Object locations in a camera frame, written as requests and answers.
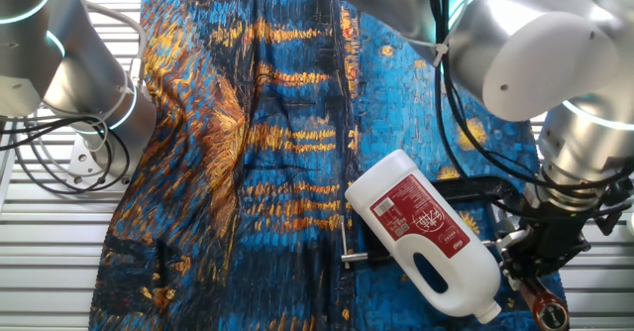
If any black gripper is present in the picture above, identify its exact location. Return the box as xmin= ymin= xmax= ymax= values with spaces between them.
xmin=498 ymin=205 xmax=593 ymax=293

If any black coiled cable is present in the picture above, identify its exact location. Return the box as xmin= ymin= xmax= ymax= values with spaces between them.
xmin=0 ymin=116 xmax=131 ymax=196

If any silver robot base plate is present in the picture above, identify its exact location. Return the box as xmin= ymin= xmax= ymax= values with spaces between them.
xmin=66 ymin=132 xmax=130 ymax=186

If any silver lever with red-brown handle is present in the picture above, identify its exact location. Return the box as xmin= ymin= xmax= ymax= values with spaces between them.
xmin=494 ymin=229 xmax=570 ymax=331

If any blue and yellow painted cloth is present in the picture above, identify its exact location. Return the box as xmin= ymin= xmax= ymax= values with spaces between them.
xmin=88 ymin=0 xmax=571 ymax=331

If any black clamp with silver ratchet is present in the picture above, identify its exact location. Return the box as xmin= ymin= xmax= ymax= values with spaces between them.
xmin=340 ymin=174 xmax=531 ymax=273

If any white bottle with red label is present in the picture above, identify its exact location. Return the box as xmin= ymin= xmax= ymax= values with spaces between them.
xmin=344 ymin=148 xmax=502 ymax=325

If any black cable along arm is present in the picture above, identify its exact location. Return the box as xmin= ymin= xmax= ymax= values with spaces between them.
xmin=423 ymin=0 xmax=634 ymax=221

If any thick grey robot cable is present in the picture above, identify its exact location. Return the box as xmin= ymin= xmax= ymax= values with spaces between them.
xmin=86 ymin=2 xmax=149 ymax=94

